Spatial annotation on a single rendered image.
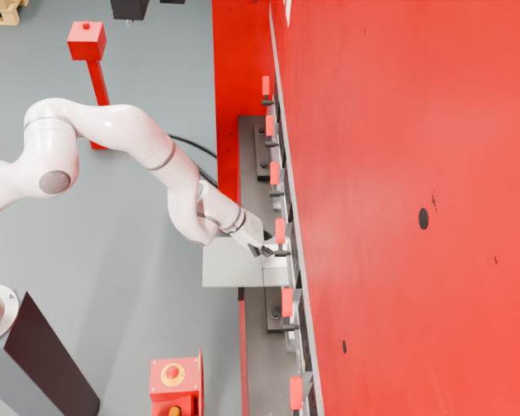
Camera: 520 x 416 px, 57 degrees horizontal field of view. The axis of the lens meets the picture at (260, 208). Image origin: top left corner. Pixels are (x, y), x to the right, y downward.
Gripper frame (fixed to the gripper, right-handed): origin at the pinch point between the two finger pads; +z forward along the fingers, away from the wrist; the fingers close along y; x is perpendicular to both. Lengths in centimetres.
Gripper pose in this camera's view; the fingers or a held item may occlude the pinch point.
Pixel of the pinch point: (267, 243)
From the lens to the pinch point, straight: 145.1
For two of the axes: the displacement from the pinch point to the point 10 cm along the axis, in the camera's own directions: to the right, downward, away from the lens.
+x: -7.9, 4.2, 4.4
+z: 6.1, 4.8, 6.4
